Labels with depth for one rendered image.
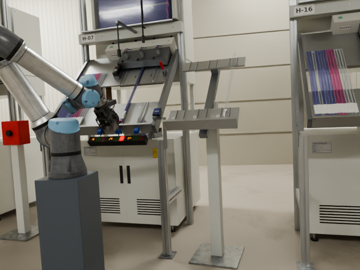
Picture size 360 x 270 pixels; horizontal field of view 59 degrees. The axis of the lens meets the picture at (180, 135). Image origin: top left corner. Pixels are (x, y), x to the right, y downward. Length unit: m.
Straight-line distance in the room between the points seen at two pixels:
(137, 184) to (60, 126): 0.95
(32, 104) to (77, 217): 0.49
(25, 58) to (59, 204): 0.55
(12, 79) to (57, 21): 4.04
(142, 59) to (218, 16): 2.66
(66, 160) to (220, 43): 3.56
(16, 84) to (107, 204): 1.13
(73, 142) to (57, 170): 0.12
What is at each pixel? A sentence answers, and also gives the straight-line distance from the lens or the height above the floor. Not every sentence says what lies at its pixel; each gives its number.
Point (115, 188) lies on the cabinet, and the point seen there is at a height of 0.29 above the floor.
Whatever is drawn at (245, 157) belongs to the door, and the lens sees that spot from 4.53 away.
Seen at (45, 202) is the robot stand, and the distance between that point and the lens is 1.34.
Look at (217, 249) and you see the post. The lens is 1.80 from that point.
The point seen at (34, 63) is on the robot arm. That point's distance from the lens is 1.31.
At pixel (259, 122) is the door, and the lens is 4.49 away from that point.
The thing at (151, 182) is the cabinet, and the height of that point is 0.34.
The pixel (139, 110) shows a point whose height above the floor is 0.80.
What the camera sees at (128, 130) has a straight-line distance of 1.76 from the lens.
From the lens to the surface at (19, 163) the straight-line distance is 2.39.
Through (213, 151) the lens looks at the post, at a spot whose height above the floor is 0.57.
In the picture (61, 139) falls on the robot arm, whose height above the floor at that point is 0.70.
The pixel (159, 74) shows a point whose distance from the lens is 2.03.
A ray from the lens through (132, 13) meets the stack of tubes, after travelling 2.31.
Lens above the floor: 0.78
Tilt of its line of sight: 4 degrees down
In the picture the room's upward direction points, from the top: 3 degrees counter-clockwise
